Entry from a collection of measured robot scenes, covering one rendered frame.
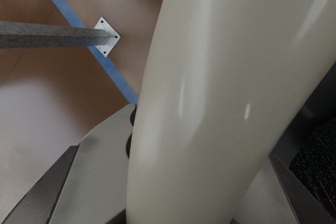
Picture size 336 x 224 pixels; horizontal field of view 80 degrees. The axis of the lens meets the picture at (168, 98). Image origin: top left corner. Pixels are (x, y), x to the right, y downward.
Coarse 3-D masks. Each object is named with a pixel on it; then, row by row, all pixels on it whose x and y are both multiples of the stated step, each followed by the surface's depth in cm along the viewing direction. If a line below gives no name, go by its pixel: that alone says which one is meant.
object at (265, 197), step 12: (264, 168) 8; (264, 180) 8; (276, 180) 8; (252, 192) 7; (264, 192) 7; (276, 192) 7; (240, 204) 7; (252, 204) 7; (264, 204) 7; (276, 204) 7; (288, 204) 7; (240, 216) 6; (252, 216) 6; (264, 216) 6; (276, 216) 6; (288, 216) 7
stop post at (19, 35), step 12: (0, 24) 81; (12, 24) 85; (24, 24) 91; (36, 24) 96; (96, 24) 145; (108, 24) 142; (0, 36) 78; (12, 36) 83; (24, 36) 87; (36, 36) 92; (48, 36) 98; (60, 36) 104; (72, 36) 112; (84, 36) 120; (96, 36) 130; (108, 36) 142; (120, 36) 141; (0, 48) 83; (108, 48) 146
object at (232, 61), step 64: (192, 0) 3; (256, 0) 2; (320, 0) 2; (192, 64) 3; (256, 64) 2; (320, 64) 3; (192, 128) 3; (256, 128) 3; (128, 192) 5; (192, 192) 4
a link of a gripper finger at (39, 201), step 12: (60, 156) 8; (72, 156) 8; (60, 168) 8; (48, 180) 7; (60, 180) 7; (36, 192) 7; (48, 192) 7; (60, 192) 7; (24, 204) 6; (36, 204) 6; (48, 204) 6; (12, 216) 6; (24, 216) 6; (36, 216) 6; (48, 216) 6
